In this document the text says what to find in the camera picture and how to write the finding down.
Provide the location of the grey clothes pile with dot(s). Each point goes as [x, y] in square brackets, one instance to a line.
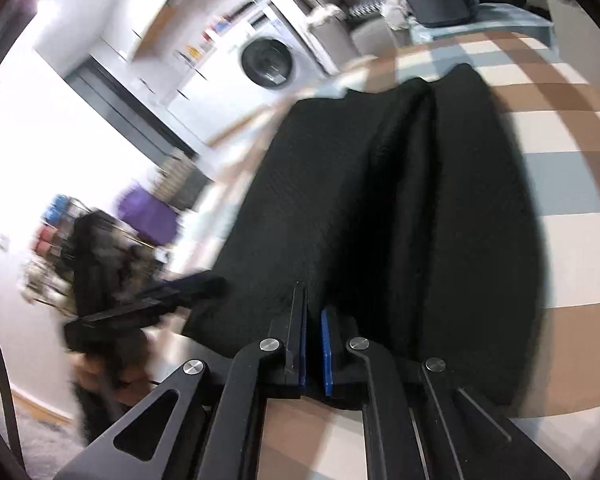
[396, 12]

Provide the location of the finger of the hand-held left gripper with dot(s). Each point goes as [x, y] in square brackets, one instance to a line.
[125, 317]
[190, 287]

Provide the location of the person's left hand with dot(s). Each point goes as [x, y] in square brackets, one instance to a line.
[95, 372]

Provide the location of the white floor cabinet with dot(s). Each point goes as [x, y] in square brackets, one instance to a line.
[205, 80]

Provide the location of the houndstooth pillow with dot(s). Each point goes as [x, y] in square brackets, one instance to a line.
[365, 10]

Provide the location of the woven wicker basket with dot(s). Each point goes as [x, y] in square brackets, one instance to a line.
[180, 185]

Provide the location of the grey sofa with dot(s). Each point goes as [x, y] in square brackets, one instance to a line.
[340, 42]

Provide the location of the white washing machine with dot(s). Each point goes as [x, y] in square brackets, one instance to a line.
[270, 62]

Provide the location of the metal storage cart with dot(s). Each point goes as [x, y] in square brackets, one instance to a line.
[45, 250]

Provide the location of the white wall cabinet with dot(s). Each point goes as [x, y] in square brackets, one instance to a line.
[130, 5]

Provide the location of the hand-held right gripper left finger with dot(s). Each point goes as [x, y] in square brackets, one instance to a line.
[302, 355]

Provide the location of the purple bag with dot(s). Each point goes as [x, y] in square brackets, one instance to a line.
[147, 215]

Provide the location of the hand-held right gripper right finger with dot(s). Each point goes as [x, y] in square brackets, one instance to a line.
[327, 355]

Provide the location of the checked brown blue blanket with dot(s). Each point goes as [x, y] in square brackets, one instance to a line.
[570, 185]

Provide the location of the black knit garment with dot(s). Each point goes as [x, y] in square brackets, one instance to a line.
[380, 210]

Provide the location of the white cloth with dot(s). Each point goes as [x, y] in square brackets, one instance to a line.
[322, 14]

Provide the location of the black round container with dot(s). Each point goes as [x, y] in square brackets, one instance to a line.
[437, 2]

